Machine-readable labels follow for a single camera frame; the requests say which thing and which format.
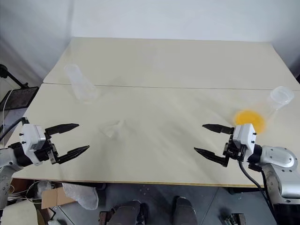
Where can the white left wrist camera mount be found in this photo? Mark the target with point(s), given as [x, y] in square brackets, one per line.
[31, 138]

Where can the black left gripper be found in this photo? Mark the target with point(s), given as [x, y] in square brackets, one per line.
[48, 150]

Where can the brown cardboard box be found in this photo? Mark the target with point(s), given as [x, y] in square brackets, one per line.
[55, 198]

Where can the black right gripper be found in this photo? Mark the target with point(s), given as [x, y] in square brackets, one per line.
[235, 152]

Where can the clear plastic cup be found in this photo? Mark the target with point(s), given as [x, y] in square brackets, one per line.
[80, 85]

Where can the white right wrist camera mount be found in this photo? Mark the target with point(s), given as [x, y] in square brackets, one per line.
[246, 136]

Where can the crumpled clear plastic film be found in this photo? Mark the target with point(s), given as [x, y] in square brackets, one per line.
[110, 129]

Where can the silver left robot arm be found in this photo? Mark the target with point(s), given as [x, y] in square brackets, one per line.
[7, 161]

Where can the cream board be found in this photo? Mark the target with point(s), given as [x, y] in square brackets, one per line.
[17, 214]

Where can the clear plastic bag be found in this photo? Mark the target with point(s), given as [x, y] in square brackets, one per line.
[82, 195]

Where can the dark rounded shape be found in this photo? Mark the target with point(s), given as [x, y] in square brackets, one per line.
[185, 211]
[127, 213]

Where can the plastic cup with orange liquid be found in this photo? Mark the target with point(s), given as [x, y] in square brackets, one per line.
[279, 98]

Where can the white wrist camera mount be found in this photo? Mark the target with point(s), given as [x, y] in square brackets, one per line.
[246, 136]
[31, 138]

